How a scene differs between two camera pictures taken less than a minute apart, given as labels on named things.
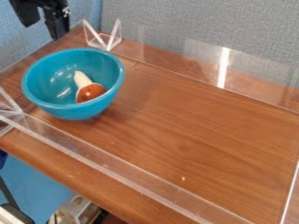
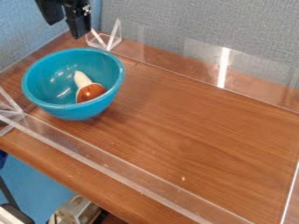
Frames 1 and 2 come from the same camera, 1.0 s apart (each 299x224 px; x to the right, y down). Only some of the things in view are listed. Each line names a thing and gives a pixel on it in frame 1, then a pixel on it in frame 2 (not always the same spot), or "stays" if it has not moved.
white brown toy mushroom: x=88 y=90 stays
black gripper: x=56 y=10 -> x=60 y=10
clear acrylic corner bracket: x=102 y=40 stays
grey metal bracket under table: x=79 y=212 stays
